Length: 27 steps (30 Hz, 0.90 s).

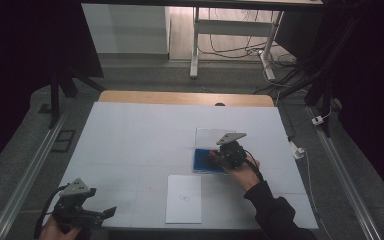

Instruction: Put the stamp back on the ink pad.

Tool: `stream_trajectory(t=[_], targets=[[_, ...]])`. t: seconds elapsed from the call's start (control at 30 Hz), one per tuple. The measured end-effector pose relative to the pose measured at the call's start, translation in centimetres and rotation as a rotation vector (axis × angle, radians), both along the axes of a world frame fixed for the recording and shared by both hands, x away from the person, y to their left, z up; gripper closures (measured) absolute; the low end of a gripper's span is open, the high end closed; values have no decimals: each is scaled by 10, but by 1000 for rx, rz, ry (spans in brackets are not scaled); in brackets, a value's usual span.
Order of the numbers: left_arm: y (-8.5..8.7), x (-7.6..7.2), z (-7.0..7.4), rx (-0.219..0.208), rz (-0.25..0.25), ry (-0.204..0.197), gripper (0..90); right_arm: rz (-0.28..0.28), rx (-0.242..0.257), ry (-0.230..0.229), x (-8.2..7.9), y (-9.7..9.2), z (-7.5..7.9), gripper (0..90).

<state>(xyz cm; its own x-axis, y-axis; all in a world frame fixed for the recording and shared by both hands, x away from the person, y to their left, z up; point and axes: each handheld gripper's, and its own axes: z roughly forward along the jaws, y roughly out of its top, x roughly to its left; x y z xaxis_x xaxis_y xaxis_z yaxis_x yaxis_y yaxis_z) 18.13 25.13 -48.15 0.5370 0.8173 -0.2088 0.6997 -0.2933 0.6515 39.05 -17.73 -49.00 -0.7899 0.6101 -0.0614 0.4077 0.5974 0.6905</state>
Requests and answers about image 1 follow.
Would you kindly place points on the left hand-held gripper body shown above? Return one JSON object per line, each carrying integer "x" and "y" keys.
{"x": 69, "y": 211}

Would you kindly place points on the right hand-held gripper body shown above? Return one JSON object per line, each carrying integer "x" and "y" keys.
{"x": 232, "y": 154}

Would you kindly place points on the blue ink pad box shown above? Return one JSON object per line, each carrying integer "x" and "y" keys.
{"x": 201, "y": 161}

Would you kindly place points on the person's right hand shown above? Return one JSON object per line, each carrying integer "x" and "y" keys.
{"x": 245, "y": 176}

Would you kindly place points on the person's left hand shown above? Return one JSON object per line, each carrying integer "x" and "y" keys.
{"x": 51, "y": 232}

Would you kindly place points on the white paper sheet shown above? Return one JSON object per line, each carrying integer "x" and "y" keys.
{"x": 183, "y": 206}

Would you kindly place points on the white table cover board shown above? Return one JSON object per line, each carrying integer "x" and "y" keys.
{"x": 130, "y": 150}

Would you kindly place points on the wooden table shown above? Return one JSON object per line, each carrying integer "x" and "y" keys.
{"x": 180, "y": 97}

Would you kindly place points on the white plug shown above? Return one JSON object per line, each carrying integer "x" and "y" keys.
{"x": 317, "y": 120}

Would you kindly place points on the black metal stand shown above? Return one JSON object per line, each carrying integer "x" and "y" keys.
{"x": 55, "y": 100}
{"x": 326, "y": 100}

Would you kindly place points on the black curtain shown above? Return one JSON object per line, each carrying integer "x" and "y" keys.
{"x": 376, "y": 83}
{"x": 20, "y": 66}

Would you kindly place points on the white cabinet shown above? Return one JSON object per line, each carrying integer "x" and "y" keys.
{"x": 126, "y": 30}

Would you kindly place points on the aluminium rail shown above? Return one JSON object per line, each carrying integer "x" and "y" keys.
{"x": 30, "y": 173}
{"x": 340, "y": 173}

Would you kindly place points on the black rectangular floor bracket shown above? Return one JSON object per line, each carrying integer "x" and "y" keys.
{"x": 63, "y": 131}

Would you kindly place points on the white desk frame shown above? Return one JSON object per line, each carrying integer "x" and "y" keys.
{"x": 228, "y": 27}

